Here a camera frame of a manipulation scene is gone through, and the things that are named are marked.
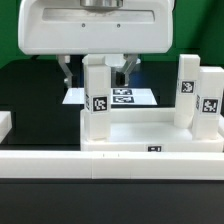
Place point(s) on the white desk top tray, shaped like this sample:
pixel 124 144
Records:
pixel 148 130

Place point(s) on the white left fence block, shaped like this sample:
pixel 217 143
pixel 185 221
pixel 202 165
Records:
pixel 5 124

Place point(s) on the white sheet with tags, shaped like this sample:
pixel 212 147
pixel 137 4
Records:
pixel 119 96

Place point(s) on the white front fence bar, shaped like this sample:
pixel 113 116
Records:
pixel 111 165

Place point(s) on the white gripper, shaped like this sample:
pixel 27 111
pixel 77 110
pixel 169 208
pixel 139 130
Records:
pixel 69 27

